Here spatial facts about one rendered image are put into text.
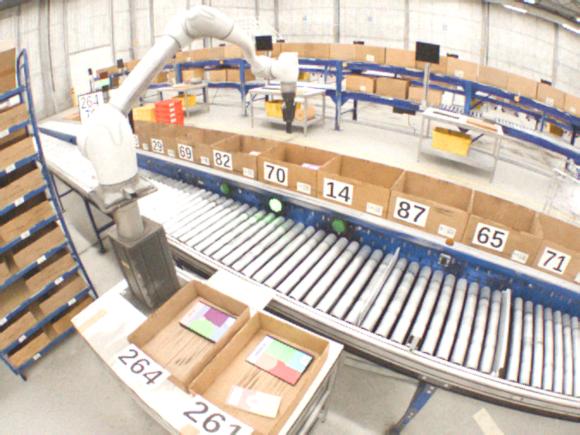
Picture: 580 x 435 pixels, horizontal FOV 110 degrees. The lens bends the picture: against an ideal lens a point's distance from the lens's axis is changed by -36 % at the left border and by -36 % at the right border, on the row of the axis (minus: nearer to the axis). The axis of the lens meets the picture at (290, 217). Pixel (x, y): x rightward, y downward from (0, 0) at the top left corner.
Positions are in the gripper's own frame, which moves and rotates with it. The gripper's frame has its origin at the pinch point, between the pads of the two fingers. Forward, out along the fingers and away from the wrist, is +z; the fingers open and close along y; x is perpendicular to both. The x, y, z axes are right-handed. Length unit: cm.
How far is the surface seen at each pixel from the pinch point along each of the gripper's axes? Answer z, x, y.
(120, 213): 2, 2, -102
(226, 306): 42, -28, -86
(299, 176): 23.0, -12.6, -9.0
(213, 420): 33, -60, -126
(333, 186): 23.5, -32.7, -9.0
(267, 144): 21.8, 30.6, 19.6
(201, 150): 22, 65, -9
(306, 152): 21.4, 0.6, 19.9
